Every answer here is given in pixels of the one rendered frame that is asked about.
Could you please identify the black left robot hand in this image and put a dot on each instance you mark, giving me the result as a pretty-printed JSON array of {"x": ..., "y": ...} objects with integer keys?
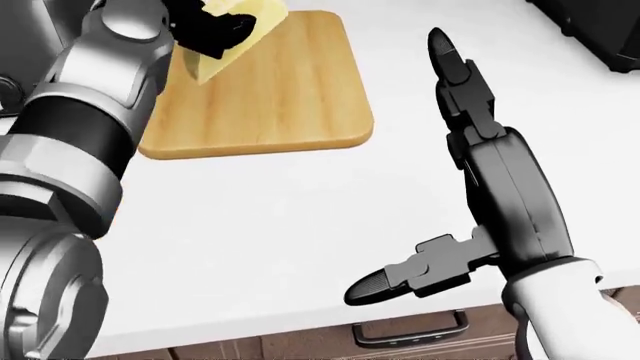
[{"x": 210, "y": 28}]

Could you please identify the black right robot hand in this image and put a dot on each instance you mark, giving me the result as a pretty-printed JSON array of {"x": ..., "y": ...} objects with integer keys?
[{"x": 510, "y": 210}]

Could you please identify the yellow cheese wedge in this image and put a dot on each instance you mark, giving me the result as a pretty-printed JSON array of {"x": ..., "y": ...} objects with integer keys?
[{"x": 235, "y": 45}]

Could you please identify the wooden cutting board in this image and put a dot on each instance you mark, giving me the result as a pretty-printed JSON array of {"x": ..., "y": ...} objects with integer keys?
[{"x": 270, "y": 93}]

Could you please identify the black appliance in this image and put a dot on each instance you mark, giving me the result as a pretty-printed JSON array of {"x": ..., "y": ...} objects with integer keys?
[{"x": 595, "y": 30}]

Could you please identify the brown wooden drawer front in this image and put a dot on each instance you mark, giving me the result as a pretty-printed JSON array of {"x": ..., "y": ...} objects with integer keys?
[{"x": 350, "y": 337}]

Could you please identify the grey metal object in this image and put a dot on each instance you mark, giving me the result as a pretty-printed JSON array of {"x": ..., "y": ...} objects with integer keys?
[{"x": 9, "y": 93}]

